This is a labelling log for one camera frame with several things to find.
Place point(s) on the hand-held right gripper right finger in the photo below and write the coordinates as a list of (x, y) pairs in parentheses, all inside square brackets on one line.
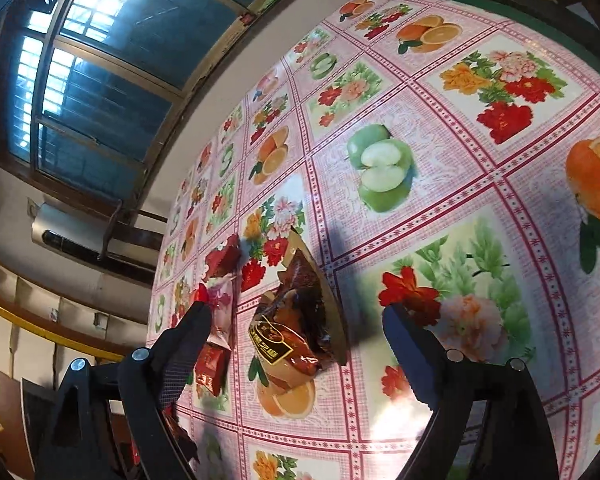
[(405, 350)]

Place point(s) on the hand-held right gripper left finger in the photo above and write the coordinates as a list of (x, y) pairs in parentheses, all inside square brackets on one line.
[(196, 332)]

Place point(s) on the pink white snack packet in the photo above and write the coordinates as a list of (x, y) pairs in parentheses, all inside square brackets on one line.
[(221, 300)]

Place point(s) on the red snack packet white print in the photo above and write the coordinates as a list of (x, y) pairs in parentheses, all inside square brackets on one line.
[(212, 372)]

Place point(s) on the plain red snack packet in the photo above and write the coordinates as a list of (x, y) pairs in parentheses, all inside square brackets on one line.
[(222, 260)]

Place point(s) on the brown snack packet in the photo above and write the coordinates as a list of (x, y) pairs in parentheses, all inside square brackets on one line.
[(290, 320)]

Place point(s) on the dark red snack packet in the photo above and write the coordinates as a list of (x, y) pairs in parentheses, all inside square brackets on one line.
[(180, 435)]

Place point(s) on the fruit and flower printed tablecloth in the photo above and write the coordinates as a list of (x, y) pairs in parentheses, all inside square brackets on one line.
[(430, 160)]

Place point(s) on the wooden framed window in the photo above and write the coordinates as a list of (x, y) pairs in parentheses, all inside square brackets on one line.
[(105, 100)]

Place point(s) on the white wall appliance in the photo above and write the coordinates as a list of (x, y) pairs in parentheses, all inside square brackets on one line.
[(65, 230)]

